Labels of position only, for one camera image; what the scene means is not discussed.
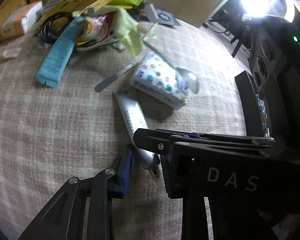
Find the silver cosmetic tube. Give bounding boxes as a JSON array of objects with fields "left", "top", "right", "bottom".
[{"left": 114, "top": 89, "right": 163, "bottom": 189}]

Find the white dotted tissue pack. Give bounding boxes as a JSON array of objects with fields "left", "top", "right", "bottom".
[{"left": 130, "top": 51, "right": 190, "bottom": 110}]

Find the light blue cream tube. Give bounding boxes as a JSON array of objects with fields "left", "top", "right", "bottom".
[{"left": 36, "top": 16, "right": 84, "bottom": 88}]

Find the red coffee creamer sachet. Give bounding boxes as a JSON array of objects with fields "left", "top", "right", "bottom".
[{"left": 77, "top": 12, "right": 115, "bottom": 48}]

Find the yellow flower tea box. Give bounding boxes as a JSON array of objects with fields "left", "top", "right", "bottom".
[{"left": 35, "top": 0, "right": 113, "bottom": 34}]

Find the metal spoon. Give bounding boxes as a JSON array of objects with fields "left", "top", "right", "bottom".
[{"left": 143, "top": 40, "right": 199, "bottom": 94}]

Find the black storage box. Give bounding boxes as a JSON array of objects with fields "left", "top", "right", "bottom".
[{"left": 235, "top": 70, "right": 277, "bottom": 140}]

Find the black stand leg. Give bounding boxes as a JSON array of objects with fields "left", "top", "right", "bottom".
[{"left": 230, "top": 33, "right": 243, "bottom": 58}]

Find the grey sachet with logo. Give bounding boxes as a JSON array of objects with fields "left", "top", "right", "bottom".
[{"left": 156, "top": 9, "right": 181, "bottom": 26}]

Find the green snack packet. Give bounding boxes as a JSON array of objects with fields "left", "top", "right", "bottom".
[{"left": 108, "top": 0, "right": 143, "bottom": 7}]

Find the small white dropper bottle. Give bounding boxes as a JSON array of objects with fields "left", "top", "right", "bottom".
[{"left": 1, "top": 47, "right": 22, "bottom": 59}]

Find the grey phone card box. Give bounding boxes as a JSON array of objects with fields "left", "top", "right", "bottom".
[{"left": 37, "top": 0, "right": 63, "bottom": 17}]

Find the orange white tissue pack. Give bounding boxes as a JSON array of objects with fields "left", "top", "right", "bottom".
[{"left": 0, "top": 1, "right": 43, "bottom": 41}]

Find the black coiled cable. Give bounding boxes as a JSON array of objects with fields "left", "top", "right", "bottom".
[{"left": 37, "top": 11, "right": 73, "bottom": 45}]

